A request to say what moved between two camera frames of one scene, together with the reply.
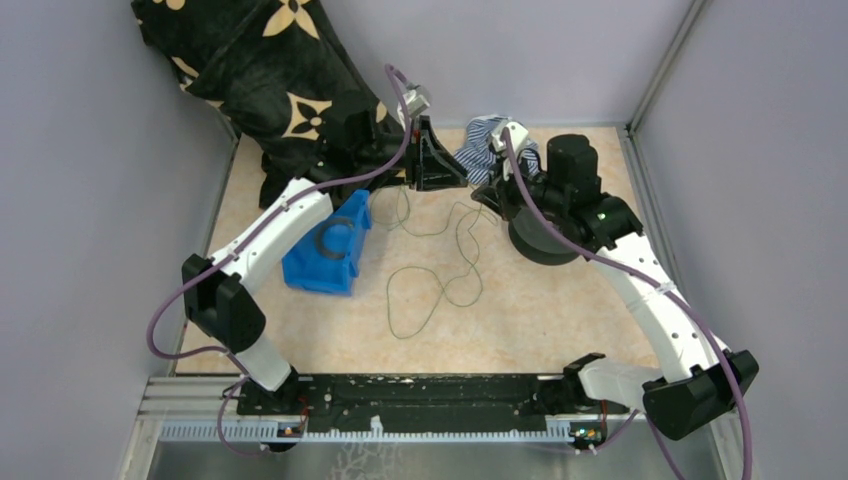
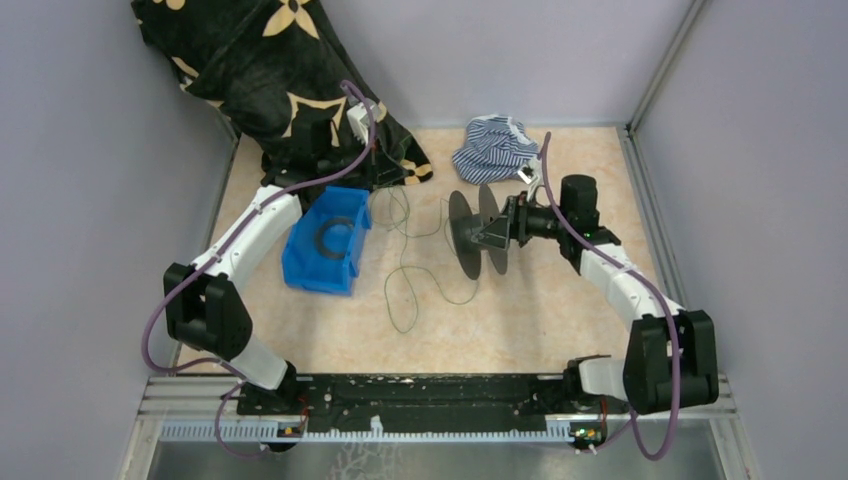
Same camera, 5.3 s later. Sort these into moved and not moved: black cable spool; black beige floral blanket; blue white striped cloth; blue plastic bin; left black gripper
Moved: black cable spool; left black gripper
Not moved: blue plastic bin; black beige floral blanket; blue white striped cloth
